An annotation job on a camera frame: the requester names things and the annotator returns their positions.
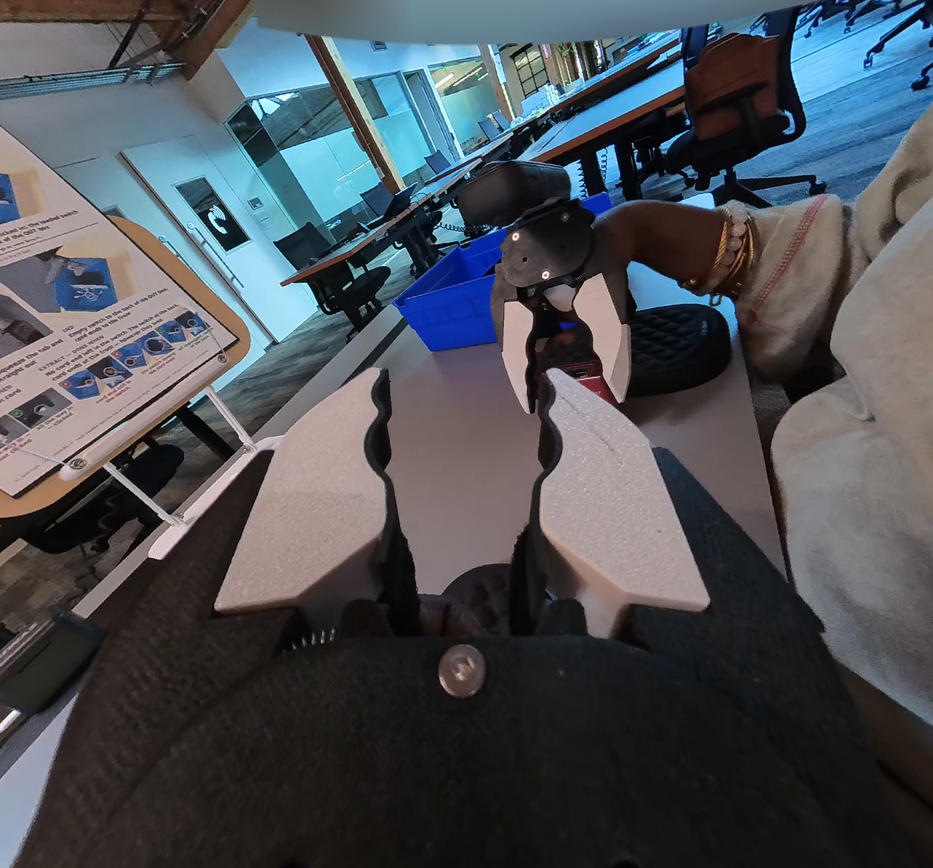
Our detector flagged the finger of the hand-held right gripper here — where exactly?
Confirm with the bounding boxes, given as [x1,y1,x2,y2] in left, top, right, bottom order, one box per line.
[490,295,546,416]
[570,272,637,404]

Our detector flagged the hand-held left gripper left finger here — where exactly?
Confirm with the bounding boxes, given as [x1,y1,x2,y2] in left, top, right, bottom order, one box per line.
[213,367,400,615]

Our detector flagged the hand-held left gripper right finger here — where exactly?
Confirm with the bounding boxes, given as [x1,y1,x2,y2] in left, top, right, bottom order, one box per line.
[534,367,711,639]

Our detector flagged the red network switch box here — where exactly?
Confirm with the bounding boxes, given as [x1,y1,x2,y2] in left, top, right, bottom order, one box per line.
[536,332,622,411]

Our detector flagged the blue plastic bin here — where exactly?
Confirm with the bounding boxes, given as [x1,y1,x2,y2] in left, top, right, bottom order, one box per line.
[392,191,615,353]

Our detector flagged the person's right hand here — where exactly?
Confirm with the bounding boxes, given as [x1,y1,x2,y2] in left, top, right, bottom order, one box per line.
[592,199,727,293]

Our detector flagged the black quilted wrist pad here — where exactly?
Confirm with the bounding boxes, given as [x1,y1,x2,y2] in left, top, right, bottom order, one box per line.
[625,304,733,399]

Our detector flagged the wooden top office table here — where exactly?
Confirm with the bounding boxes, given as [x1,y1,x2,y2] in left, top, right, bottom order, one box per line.
[519,30,704,202]
[280,154,515,338]

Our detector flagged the black office chair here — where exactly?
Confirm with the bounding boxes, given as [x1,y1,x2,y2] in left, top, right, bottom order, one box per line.
[273,221,392,335]
[751,0,933,90]

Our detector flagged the black chair with brown back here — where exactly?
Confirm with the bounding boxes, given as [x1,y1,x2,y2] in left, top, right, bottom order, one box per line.
[665,6,829,210]

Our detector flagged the instruction board on white stand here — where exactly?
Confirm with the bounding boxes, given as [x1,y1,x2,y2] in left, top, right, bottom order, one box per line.
[0,126,279,563]

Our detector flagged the dark door window with logo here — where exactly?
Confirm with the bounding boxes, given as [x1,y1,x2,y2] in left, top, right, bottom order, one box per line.
[175,177,252,254]

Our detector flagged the gold and bead bracelets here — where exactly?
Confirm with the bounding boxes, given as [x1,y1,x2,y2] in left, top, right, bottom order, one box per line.
[680,199,758,305]

